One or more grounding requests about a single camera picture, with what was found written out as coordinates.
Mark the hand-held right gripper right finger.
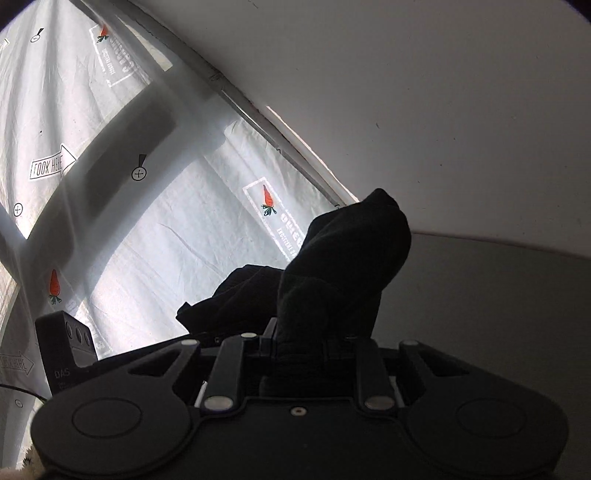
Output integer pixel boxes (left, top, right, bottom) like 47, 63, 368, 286
327, 336, 463, 410

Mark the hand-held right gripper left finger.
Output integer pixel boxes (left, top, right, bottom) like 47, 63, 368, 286
126, 318, 279, 411

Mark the black knit sweater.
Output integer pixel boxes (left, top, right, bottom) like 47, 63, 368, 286
175, 188, 413, 398

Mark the cream fluffy cloth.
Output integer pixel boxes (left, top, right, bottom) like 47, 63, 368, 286
14, 445, 47, 480

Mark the white printed curtain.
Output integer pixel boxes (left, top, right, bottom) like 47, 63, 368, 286
0, 0, 361, 462

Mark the thin black cable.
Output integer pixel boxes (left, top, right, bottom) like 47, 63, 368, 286
0, 384, 49, 401

